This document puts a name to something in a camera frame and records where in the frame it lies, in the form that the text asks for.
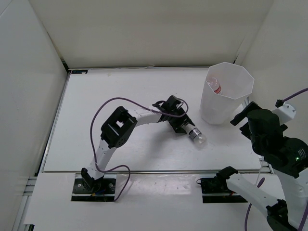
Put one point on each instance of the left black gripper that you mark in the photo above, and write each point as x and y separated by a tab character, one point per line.
176	125

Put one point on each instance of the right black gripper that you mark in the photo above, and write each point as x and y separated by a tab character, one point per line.
237	118

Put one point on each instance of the small black-capped plastic bottle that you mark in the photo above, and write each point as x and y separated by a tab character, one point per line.
198	138

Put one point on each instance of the red-labelled clear plastic bottle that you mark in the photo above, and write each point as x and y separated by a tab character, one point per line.
214	84

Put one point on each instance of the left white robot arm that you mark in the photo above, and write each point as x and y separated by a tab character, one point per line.
119	126

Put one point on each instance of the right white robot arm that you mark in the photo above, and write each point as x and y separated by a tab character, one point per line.
284	204

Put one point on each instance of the white octagonal plastic bin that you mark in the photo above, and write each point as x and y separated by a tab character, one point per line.
236	85

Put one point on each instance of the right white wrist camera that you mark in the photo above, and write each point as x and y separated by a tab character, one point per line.
284	111

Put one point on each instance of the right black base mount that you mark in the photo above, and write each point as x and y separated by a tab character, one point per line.
214	192

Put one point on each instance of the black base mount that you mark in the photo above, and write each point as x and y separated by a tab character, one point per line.
214	192
103	191

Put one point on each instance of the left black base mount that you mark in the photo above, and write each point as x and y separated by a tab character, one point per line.
103	191

